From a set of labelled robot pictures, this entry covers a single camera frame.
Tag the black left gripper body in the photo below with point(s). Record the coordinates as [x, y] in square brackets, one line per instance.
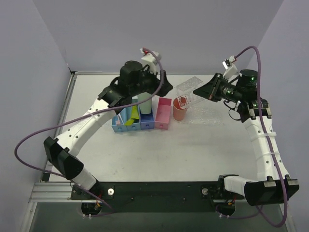
[156, 82]

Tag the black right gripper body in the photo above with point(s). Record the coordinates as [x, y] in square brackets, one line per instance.
[215, 87]

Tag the clear plastic toothbrush case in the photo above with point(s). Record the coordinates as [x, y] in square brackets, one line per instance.
[185, 95]

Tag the orange plastic cup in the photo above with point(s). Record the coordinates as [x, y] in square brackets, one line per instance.
[178, 112]

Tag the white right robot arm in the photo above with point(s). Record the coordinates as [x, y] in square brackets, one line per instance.
[274, 184]

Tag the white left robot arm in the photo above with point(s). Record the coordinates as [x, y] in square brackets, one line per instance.
[62, 151]

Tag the clear textured oval tray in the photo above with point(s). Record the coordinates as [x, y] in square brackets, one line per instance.
[202, 113]

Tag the yellow green toothpaste tube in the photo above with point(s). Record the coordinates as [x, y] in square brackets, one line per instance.
[132, 115]

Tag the white pink toothbrush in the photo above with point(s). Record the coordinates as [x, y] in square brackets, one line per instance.
[119, 120]

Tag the pink drawer box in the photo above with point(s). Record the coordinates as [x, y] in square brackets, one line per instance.
[163, 113]

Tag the green plastic cup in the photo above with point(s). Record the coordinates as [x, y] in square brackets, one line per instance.
[146, 107]

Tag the purple drawer box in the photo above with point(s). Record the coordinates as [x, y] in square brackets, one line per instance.
[147, 121]

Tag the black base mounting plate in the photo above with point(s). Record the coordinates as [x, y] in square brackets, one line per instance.
[163, 205]

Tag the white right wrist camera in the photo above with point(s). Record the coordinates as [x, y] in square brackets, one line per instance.
[230, 68]

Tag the aluminium frame rail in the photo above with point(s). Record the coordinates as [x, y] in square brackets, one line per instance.
[108, 191]

